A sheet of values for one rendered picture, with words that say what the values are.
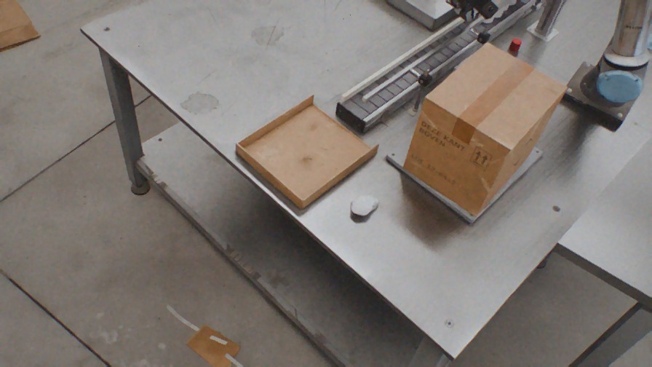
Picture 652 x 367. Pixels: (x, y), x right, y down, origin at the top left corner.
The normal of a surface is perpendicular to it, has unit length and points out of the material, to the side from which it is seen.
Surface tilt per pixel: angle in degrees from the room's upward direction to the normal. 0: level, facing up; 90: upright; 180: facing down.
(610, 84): 96
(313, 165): 0
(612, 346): 90
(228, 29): 0
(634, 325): 90
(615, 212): 0
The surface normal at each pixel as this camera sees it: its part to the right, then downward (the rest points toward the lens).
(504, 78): 0.10, -0.62
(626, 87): -0.42, 0.75
